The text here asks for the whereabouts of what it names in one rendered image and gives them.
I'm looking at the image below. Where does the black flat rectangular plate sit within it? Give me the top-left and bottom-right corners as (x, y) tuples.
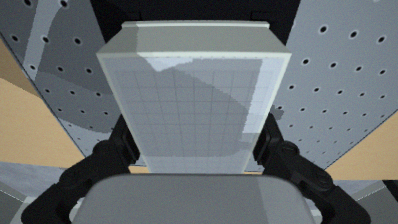
(90, 0), (301, 46)

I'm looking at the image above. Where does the grey perforated base plate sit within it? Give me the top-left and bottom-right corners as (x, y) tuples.
(0, 0), (398, 170)

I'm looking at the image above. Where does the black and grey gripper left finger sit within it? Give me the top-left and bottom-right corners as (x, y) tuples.
(21, 113), (140, 224)

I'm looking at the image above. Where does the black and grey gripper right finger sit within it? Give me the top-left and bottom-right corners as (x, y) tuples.
(253, 113), (371, 224)

